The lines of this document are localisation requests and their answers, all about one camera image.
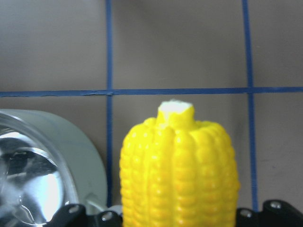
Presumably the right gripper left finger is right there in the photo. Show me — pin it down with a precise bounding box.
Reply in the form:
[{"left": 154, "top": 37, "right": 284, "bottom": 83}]
[{"left": 45, "top": 204, "right": 122, "bottom": 227}]

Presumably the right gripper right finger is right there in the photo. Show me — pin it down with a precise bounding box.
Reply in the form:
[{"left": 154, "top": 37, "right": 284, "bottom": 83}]
[{"left": 235, "top": 200, "right": 303, "bottom": 227}]

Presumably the yellow corn cob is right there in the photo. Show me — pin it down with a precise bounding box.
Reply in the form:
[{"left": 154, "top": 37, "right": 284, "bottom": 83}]
[{"left": 119, "top": 100, "right": 240, "bottom": 227}]

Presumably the pale green electric pot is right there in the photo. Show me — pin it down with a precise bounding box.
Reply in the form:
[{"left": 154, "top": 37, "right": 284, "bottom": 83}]
[{"left": 0, "top": 109, "right": 107, "bottom": 227}]

